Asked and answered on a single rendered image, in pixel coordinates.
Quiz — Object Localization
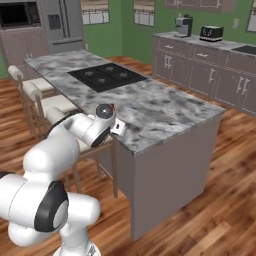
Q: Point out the grey fridge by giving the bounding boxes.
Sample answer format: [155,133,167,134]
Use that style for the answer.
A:
[37,0,86,55]

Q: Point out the black toaster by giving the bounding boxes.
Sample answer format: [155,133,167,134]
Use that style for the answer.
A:
[199,25,225,43]

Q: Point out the black built-in microwave oven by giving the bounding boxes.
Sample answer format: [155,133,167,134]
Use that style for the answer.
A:
[0,0,42,30]

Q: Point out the grey wall cupboard run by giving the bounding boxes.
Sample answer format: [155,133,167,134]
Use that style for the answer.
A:
[163,0,238,14]

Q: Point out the wooden stool with cream cushion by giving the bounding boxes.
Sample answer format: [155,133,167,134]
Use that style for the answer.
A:
[7,64,56,101]
[21,80,80,141]
[44,106,119,200]

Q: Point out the grey marble kitchen island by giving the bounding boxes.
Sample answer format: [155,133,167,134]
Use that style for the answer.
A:
[23,49,226,242]

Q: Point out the black sink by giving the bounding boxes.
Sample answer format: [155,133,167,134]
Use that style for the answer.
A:
[231,44,256,56]

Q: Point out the grey coffee machine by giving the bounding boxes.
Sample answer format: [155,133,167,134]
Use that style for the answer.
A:
[174,13,194,39]

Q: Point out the grey base cupboard run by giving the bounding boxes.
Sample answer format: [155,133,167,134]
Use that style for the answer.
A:
[152,31,256,118]

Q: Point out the black hob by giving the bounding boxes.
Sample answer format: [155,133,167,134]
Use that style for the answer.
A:
[66,62,149,94]

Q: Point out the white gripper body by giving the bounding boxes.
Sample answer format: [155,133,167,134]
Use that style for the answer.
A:
[111,120,127,137]

